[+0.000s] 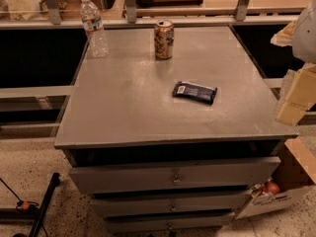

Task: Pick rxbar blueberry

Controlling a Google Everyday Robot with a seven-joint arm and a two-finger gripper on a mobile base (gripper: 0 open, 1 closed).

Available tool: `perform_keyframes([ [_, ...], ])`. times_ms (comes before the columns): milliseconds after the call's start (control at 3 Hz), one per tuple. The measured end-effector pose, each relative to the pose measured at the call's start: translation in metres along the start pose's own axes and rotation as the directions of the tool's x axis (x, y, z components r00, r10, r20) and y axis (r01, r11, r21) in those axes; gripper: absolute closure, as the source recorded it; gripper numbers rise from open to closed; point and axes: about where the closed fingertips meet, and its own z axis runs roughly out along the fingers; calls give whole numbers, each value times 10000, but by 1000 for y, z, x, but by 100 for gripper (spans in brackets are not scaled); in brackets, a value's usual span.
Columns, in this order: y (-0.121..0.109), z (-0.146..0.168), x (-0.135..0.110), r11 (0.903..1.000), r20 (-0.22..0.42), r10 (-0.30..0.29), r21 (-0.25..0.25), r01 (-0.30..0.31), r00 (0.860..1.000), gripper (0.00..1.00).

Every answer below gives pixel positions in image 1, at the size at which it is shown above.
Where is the red object in box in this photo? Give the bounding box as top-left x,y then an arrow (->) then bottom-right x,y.
265,181 -> 280,195

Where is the black tripod leg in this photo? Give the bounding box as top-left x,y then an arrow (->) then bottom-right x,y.
29,173 -> 60,237

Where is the clear plastic water bottle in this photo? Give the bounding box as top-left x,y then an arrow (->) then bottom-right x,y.
80,0 -> 109,57

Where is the grey drawer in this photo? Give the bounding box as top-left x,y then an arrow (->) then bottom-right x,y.
91,191 -> 250,217
106,212 -> 235,233
69,156 -> 280,194

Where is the grey drawer cabinet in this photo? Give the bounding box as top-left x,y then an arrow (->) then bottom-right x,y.
55,27 -> 296,223

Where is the open cardboard box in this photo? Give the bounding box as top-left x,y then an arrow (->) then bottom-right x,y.
236,138 -> 316,219

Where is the top grey drawer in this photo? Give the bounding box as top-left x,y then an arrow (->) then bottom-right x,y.
69,156 -> 280,194

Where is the gold beverage can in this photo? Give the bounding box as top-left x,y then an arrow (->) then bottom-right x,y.
154,20 -> 174,59

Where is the dark blue rxbar wrapper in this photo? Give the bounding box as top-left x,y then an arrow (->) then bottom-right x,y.
172,81 -> 217,105

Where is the bottom grey drawer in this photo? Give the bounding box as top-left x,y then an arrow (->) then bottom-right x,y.
106,212 -> 235,233

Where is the grey metal railing frame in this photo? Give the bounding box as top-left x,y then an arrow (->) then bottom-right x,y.
0,0 -> 310,30

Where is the middle grey drawer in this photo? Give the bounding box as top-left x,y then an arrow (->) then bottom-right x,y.
91,191 -> 250,217

